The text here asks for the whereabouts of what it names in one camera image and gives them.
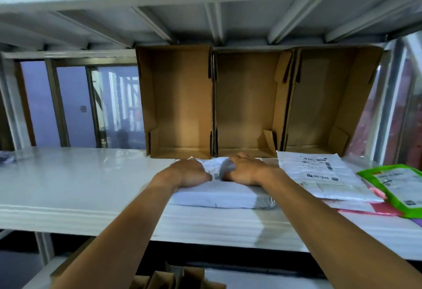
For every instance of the person's left hand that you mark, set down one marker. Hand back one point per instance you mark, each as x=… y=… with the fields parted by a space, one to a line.
x=186 y=175

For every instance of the person's right hand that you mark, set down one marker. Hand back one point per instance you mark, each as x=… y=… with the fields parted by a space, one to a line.
x=250 y=171

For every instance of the large grey-blue mailer bag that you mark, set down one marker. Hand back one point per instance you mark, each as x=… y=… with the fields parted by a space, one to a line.
x=224 y=196

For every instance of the green mailer bag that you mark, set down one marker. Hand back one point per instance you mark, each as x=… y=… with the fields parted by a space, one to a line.
x=366 y=175

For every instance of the red mailer bag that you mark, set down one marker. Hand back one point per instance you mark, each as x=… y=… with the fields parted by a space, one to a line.
x=389 y=209

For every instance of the purple mailer bag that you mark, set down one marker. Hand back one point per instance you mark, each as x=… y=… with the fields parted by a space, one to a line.
x=417 y=222

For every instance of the person's left forearm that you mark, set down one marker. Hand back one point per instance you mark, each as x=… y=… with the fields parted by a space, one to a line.
x=112 y=239

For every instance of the person's right forearm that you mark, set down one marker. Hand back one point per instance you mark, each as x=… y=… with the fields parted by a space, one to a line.
x=346 y=232

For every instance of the white metal shelf rack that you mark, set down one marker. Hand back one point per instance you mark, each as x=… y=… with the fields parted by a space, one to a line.
x=82 y=183

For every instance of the open brown cardboard box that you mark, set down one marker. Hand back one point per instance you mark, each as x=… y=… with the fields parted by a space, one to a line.
x=247 y=101
x=323 y=101
x=178 y=101

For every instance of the crumpled blue plastic film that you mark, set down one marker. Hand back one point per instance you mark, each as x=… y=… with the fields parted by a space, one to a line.
x=6 y=158

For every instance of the metal window frame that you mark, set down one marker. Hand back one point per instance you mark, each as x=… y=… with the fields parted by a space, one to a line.
x=59 y=107

